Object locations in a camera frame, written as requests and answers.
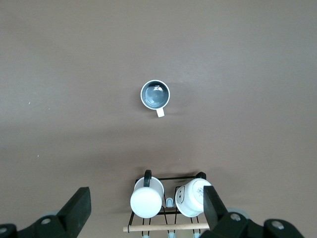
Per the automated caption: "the white mug with face print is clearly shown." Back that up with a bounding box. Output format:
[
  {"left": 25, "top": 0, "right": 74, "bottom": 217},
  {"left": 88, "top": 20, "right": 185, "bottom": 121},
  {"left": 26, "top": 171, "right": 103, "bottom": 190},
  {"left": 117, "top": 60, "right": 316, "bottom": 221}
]
[{"left": 174, "top": 172, "right": 213, "bottom": 219}]

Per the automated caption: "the black wire mug rack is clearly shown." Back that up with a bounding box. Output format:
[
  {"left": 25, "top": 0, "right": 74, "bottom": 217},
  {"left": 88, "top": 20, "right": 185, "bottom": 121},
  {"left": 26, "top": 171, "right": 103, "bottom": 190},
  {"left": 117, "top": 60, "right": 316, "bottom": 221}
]
[{"left": 123, "top": 169, "right": 210, "bottom": 238}]

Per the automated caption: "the grey-inside white mug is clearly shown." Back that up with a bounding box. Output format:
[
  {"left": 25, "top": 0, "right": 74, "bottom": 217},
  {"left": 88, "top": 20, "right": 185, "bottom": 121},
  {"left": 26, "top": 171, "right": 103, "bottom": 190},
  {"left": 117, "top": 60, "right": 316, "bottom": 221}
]
[{"left": 140, "top": 79, "right": 171, "bottom": 118}]

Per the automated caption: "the white mug with black handle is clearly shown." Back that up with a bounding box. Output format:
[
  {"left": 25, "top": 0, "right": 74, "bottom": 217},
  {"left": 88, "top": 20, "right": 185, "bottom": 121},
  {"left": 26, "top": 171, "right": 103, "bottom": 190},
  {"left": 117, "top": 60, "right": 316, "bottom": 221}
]
[{"left": 130, "top": 169, "right": 165, "bottom": 219}]

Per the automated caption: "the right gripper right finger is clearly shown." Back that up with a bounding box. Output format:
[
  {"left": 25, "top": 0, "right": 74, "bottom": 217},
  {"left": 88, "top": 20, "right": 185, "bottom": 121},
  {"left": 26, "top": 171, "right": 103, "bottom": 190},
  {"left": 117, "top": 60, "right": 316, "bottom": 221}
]
[{"left": 200, "top": 185, "right": 304, "bottom": 238}]

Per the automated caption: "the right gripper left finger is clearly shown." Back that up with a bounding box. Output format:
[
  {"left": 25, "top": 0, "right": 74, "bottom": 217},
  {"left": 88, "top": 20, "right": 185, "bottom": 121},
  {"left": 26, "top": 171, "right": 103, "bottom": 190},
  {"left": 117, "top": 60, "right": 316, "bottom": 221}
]
[{"left": 0, "top": 187, "right": 92, "bottom": 238}]

